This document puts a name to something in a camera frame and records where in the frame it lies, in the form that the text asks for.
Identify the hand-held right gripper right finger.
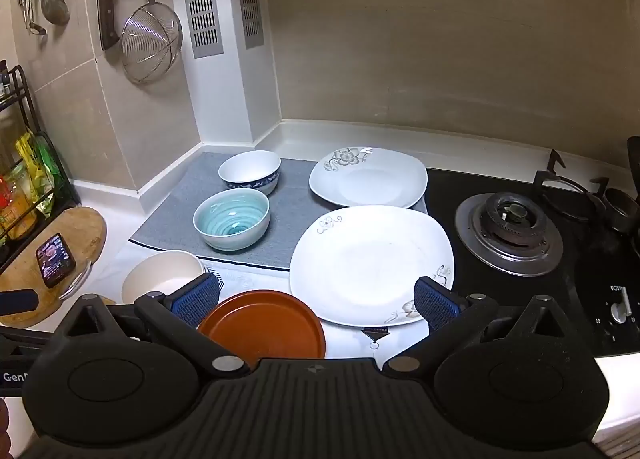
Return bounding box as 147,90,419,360
382,276,581,380

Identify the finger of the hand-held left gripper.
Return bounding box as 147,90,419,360
0,289,41,316

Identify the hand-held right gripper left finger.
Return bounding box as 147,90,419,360
52,273,251,380

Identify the cream bowl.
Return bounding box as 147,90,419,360
121,250,207,306

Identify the teal glazed bowl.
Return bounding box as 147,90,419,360
193,188,271,252

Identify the black smartphone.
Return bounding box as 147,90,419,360
36,233,77,289

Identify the orange round plate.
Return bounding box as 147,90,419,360
198,290,327,368

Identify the large white floral plate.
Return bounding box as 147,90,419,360
289,206,456,328

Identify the grey dish mat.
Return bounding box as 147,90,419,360
129,152,431,270

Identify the wooden cutting board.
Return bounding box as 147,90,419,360
0,206,108,328

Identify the metal gas burner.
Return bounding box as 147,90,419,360
454,192,565,277

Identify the green packet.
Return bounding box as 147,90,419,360
35,139,67,201

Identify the small white floral plate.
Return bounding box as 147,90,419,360
308,146,429,209

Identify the blue patterned white bowl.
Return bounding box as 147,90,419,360
218,150,282,196

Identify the yellow packet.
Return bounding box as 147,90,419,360
14,129,42,205

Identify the black pan support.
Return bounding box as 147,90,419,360
532,149,611,222

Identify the white stove knob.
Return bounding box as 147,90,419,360
611,286,632,325

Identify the dark gas burner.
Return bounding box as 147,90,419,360
602,186,640,235

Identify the black wire rack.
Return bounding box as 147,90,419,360
0,64,81,272

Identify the metal wire strainer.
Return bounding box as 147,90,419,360
120,0,184,85

